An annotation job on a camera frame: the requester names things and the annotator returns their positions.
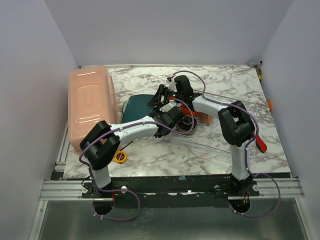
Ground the orange bowl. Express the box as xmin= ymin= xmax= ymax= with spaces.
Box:
xmin=179 ymin=105 xmax=199 ymax=118

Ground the yellow black tool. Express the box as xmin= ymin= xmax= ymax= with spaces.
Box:
xmin=257 ymin=67 xmax=262 ymax=81

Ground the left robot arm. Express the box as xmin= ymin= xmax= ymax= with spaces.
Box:
xmin=79 ymin=106 xmax=185 ymax=189

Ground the pink floral mug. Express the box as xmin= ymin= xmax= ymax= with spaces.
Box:
xmin=198 ymin=112 xmax=213 ymax=127

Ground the pink plastic storage box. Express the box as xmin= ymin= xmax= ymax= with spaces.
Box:
xmin=68 ymin=65 xmax=120 ymax=153

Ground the yellow tape measure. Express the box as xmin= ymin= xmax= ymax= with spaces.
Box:
xmin=113 ymin=150 xmax=128 ymax=164

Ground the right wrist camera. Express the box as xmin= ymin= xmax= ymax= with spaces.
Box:
xmin=166 ymin=77 xmax=177 ymax=92

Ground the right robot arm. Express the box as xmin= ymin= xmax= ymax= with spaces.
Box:
xmin=147 ymin=75 xmax=259 ymax=192

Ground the black mounting rail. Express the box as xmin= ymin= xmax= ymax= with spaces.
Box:
xmin=82 ymin=174 xmax=260 ymax=208

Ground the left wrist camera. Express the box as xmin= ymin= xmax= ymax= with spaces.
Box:
xmin=159 ymin=102 xmax=181 ymax=113

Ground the orange clip on wall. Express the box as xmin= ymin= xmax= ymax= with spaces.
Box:
xmin=267 ymin=100 xmax=272 ymax=111

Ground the beige bowl dark rim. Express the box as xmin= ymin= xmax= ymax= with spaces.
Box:
xmin=176 ymin=115 xmax=198 ymax=135

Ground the red black utensil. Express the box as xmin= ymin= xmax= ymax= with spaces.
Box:
xmin=254 ymin=135 xmax=268 ymax=153

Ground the clear dish rack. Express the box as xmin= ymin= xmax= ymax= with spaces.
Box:
xmin=169 ymin=92 xmax=258 ymax=160

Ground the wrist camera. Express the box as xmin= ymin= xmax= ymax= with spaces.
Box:
xmin=166 ymin=77 xmax=177 ymax=92
xmin=159 ymin=102 xmax=181 ymax=113

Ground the teal square plate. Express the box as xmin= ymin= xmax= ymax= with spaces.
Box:
xmin=121 ymin=94 xmax=153 ymax=124

